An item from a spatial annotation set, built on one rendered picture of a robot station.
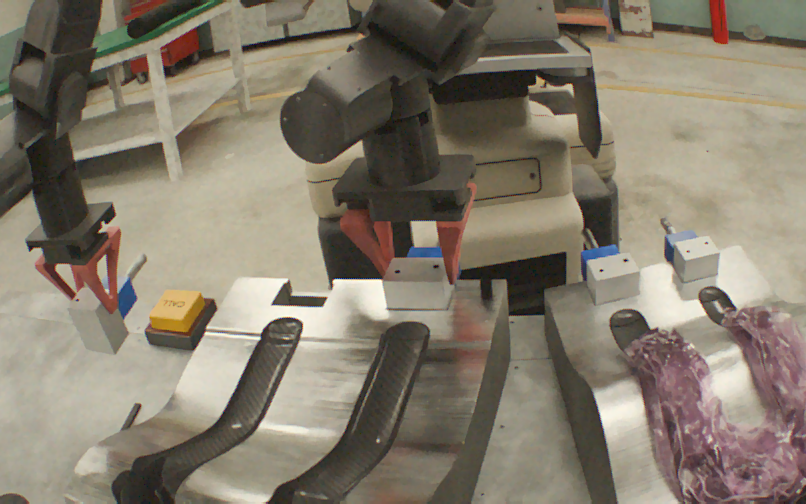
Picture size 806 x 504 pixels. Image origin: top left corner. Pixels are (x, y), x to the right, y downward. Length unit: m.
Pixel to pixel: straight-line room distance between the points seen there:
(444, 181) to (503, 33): 0.32
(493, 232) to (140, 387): 0.49
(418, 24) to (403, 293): 0.24
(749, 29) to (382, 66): 5.64
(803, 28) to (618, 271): 5.66
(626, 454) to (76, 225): 0.49
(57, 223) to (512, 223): 0.59
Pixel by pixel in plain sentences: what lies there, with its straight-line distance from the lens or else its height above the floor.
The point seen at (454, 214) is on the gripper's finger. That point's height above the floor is 0.98.
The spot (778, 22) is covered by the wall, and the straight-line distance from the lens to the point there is 6.12.
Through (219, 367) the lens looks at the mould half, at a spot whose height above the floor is 0.89.
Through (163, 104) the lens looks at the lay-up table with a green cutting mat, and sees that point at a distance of 3.57.
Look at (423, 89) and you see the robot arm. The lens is 0.55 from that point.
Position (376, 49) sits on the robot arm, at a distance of 0.52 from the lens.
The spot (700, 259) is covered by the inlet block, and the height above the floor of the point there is 0.88.
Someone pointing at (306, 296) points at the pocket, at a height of 0.87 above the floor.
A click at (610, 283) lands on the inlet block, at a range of 0.66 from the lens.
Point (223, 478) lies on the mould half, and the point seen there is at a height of 0.93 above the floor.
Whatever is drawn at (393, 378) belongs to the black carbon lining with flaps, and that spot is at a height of 0.88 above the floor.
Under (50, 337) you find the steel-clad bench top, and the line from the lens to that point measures 0.99.
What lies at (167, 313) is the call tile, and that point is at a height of 0.84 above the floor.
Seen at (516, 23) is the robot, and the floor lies 1.06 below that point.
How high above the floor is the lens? 1.24
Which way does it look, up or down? 30 degrees down
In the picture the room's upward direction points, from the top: 10 degrees counter-clockwise
